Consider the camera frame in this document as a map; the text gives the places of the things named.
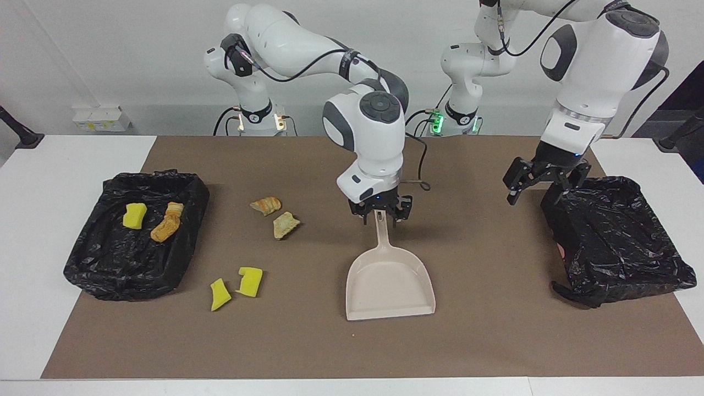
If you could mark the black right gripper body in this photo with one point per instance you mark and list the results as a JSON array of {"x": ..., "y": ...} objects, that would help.
[{"x": 380, "y": 201}]

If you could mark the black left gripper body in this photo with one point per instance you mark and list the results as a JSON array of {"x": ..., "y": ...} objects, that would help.
[{"x": 558, "y": 162}]

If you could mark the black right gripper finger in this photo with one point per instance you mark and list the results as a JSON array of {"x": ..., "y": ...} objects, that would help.
[
  {"x": 403, "y": 208},
  {"x": 360, "y": 212}
]

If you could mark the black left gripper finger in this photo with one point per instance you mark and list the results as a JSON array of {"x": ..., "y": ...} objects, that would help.
[
  {"x": 520, "y": 176},
  {"x": 581, "y": 177}
]

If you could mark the pale bread piece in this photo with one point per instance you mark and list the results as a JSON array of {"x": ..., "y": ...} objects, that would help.
[{"x": 286, "y": 225}]

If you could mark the beige plastic dustpan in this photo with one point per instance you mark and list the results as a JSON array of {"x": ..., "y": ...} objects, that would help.
[{"x": 388, "y": 286}]

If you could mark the striped croissant piece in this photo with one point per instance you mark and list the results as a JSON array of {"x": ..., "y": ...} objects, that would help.
[{"x": 266, "y": 206}]

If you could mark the notched yellow sponge piece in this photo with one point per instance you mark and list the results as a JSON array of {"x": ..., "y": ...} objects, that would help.
[{"x": 251, "y": 281}]

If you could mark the yellow sponge wedge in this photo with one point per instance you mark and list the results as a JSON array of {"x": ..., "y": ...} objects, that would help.
[{"x": 220, "y": 296}]

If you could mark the brown bread roll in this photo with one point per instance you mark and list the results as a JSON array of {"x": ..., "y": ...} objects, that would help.
[{"x": 164, "y": 230}]

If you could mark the yellow sponge green backing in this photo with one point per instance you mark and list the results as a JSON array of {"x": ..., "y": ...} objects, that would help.
[{"x": 135, "y": 215}]

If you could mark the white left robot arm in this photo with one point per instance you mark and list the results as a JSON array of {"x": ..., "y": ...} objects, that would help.
[{"x": 594, "y": 71}]

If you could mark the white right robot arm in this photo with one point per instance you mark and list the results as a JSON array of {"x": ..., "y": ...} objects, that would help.
[{"x": 368, "y": 137}]

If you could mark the black bag lined bin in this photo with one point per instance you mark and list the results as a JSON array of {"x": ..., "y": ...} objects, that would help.
[
  {"x": 610, "y": 236},
  {"x": 110, "y": 258}
]

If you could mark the black stand foot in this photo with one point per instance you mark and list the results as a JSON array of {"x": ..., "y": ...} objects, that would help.
[
  {"x": 22, "y": 135},
  {"x": 674, "y": 140}
]

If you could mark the brown table mat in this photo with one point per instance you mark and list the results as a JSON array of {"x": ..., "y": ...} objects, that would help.
[{"x": 352, "y": 341}]

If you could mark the dark cabinet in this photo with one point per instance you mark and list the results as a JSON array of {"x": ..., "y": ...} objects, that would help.
[{"x": 687, "y": 93}]

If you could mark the white power strip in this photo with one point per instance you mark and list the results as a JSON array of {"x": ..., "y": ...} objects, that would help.
[{"x": 102, "y": 120}]

